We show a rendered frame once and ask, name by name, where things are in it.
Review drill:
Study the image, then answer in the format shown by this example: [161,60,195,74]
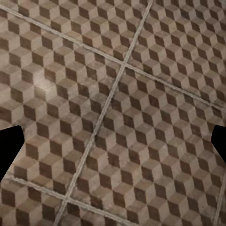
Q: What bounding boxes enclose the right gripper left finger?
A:
[0,125,24,182]

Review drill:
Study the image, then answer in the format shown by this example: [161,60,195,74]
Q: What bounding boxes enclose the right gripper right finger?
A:
[211,125,226,163]

